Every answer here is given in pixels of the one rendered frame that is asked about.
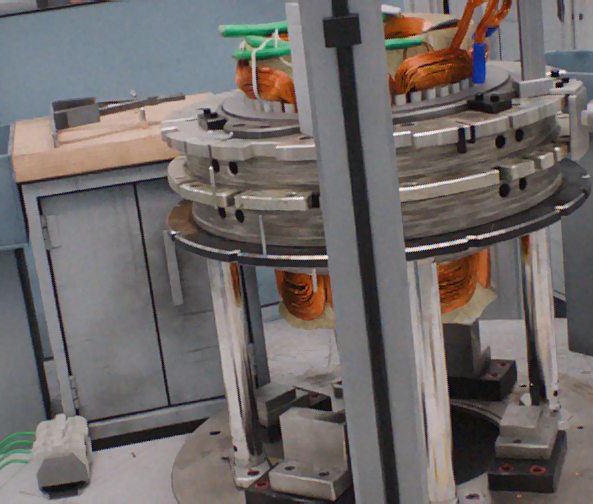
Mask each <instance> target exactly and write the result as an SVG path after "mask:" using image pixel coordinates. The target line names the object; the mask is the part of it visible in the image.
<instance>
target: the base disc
mask: <svg viewBox="0 0 593 504"><path fill-rule="evenodd" d="M516 367H517V381H516V382H515V384H514V385H513V386H512V387H511V389H510V390H509V391H508V393H507V394H506V395H505V397H504V398H503V399H502V401H500V402H498V401H487V400H475V399H464V398H453V397H449V405H450V410H455V411H460V412H464V413H468V414H472V415H475V416H478V417H480V418H483V419H485V420H487V421H489V422H491V423H492V424H494V425H495V426H497V427H498V428H499V424H500V422H501V419H502V417H503V414H504V412H505V410H506V407H507V406H508V405H512V406H519V399H520V398H521V397H522V396H523V395H524V394H528V393H529V379H528V364H527V363H523V362H517V361H516ZM338 377H341V370H340V366H335V367H330V368H326V369H322V370H318V371H314V372H311V373H308V374H305V375H300V376H296V377H293V378H290V379H287V380H284V381H281V382H278V383H280V384H285V385H288V386H293V385H294V386H297V387H301V388H304V389H307V390H311V391H315V392H318V393H322V394H326V395H328V396H330V397H331V401H332V410H333V411H331V412H339V413H345V404H344V397H342V396H336V395H335V394H334V392H333V390H332V387H331V381H333V380H334V379H336V378H338ZM558 380H559V395H560V400H559V401H560V403H561V404H562V405H563V406H564V407H565V408H566V409H567V410H568V411H569V412H570V414H571V415H572V416H573V421H574V424H573V425H572V426H571V427H570V428H569V429H567V430H565V431H566V433H567V449H566V452H565V456H564V459H563V463H562V466H561V470H560V474H559V477H558V481H557V484H556V488H555V491H554V492H553V493H541V492H521V491H501V490H490V489H488V477H487V472H488V471H487V472H486V473H484V474H482V475H480V476H479V477H477V478H475V479H472V480H470V481H468V482H465V483H463V484H460V485H457V490H460V489H466V488H471V489H476V490H480V491H481V492H482V493H483V494H484V496H485V498H486V499H487V504H593V394H589V393H593V386H592V385H591V384H589V383H587V382H584V381H582V380H580V379H578V378H575V377H573V376H570V375H567V374H565V373H562V372H559V371H558ZM588 394H589V395H588ZM262 444H263V446H264V449H265V452H266V455H267V456H269V457H272V458H281V459H282V461H283V460H284V459H285V455H284V448H283V440H282V438H281V439H279V440H277V441H275V442H274V443H272V444H269V443H266V442H263V441H262ZM231 449H233V448H232V441H231V434H230V427H229V420H228V413H227V407H225V408H224V409H222V410H220V411H219V412H217V413H216V414H215V415H213V416H212V417H210V418H209V419H208V420H207V421H205V422H204V423H203V424H202V425H201V426H200V427H198V428H197V429H196V430H195V431H194V432H193V433H192V435H191V436H190V437H189V438H188V439H187V440H186V442H185V443H184V444H183V446H182V447H181V449H180V450H179V452H178V454H177V456H176V458H175V461H174V464H173V467H172V472H171V486H172V492H173V497H174V501H175V503H176V504H246V501H245V494H244V490H245V489H246V488H244V487H240V486H237V485H236V481H235V478H234V474H233V470H232V466H231V463H230V459H229V451H230V450H231ZM574 473H578V474H576V475H575V474H574ZM580 474H581V475H582V477H581V476H579V475H580ZM574 475H575V476H574ZM517 495H521V496H517ZM516 496H517V498H518V499H517V498H516Z"/></svg>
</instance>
